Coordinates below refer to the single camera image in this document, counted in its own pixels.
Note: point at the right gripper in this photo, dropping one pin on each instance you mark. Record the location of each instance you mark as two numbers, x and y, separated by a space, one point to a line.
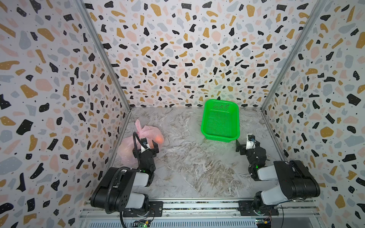
243 148

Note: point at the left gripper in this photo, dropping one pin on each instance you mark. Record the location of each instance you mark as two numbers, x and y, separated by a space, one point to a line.
154 150

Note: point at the pink plastic bag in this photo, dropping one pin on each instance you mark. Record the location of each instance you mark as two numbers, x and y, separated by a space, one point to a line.
125 150

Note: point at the orange tangerine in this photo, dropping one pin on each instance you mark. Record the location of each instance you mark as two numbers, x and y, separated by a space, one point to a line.
159 139

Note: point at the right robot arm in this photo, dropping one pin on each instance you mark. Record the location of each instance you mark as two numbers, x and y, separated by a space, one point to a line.
294 180

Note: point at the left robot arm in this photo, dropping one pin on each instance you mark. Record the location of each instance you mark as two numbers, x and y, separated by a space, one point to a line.
115 191

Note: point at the green plastic basket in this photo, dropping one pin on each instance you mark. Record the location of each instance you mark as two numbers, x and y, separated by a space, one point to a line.
221 121

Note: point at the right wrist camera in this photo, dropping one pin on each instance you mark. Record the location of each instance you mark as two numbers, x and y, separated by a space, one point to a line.
251 141

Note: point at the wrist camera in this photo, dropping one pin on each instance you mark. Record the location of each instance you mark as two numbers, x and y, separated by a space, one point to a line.
251 141
144 144

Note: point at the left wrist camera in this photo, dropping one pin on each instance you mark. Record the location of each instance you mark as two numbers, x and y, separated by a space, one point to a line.
144 144

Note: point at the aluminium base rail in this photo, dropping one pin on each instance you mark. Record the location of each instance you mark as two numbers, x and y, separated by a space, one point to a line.
207 213

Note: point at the left corner aluminium post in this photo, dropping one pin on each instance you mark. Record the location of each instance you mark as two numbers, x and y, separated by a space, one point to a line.
100 49

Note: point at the corner aluminium post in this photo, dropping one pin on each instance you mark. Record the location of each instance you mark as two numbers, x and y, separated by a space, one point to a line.
100 49
296 48

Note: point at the right corner aluminium post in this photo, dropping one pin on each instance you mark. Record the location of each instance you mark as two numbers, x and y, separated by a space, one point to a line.
296 48

